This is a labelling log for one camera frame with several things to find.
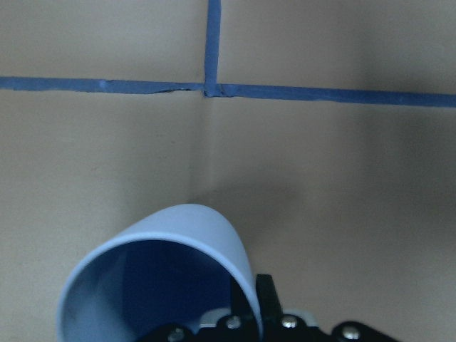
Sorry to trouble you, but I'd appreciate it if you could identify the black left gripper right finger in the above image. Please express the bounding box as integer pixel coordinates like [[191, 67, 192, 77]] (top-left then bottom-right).
[[256, 274, 396, 342]]

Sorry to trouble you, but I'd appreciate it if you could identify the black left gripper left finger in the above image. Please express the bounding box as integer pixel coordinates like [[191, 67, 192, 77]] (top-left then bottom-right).
[[142, 279, 257, 342]]

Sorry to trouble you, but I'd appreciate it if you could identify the light blue plastic cup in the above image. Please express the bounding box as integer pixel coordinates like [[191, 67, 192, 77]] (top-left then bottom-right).
[[56, 204, 263, 341]]

